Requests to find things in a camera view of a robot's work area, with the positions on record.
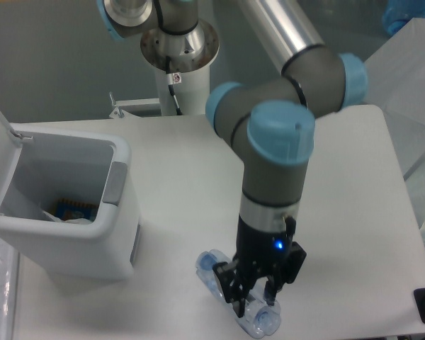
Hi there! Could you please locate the blue orange snack packet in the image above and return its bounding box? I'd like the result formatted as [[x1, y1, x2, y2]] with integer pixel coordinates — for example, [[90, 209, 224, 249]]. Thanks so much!
[[55, 199, 98, 221]]

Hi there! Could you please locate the translucent plastic box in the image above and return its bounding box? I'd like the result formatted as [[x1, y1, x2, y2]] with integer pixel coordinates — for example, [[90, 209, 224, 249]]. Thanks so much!
[[365, 18, 425, 245]]

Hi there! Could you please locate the clear plastic water bottle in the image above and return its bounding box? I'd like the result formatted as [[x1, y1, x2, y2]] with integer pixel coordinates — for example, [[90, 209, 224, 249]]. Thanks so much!
[[195, 248, 282, 337]]

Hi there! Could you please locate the white trash can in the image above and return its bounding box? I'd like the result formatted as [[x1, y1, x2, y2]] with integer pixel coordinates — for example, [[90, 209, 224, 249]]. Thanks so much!
[[0, 111, 140, 280]]

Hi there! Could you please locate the white paper wrapper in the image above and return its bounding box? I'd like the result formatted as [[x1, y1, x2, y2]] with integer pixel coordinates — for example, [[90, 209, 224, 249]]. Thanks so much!
[[41, 207, 93, 225]]

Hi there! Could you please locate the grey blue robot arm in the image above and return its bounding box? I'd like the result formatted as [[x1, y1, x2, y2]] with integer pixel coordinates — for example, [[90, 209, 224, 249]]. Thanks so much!
[[96, 1, 368, 317]]

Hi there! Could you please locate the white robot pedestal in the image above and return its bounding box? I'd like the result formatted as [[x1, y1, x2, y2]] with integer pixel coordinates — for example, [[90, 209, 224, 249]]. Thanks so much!
[[140, 19, 220, 98]]

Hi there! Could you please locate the white pedestal base frame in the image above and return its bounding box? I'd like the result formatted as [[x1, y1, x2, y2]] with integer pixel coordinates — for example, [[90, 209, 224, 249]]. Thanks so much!
[[108, 90, 213, 120]]

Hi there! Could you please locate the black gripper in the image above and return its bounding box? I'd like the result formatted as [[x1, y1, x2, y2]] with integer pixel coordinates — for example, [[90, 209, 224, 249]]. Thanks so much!
[[212, 216, 307, 317]]

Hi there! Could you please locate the blue plastic bag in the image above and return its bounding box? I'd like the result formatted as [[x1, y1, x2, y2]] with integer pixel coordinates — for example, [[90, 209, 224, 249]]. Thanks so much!
[[382, 0, 425, 36]]

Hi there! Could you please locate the paper sheet in plastic sleeve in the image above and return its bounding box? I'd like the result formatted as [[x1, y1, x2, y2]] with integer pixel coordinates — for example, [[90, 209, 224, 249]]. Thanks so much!
[[0, 239, 19, 339]]

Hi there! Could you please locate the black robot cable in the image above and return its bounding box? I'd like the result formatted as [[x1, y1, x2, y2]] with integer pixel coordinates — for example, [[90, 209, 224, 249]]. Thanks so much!
[[164, 55, 183, 116]]

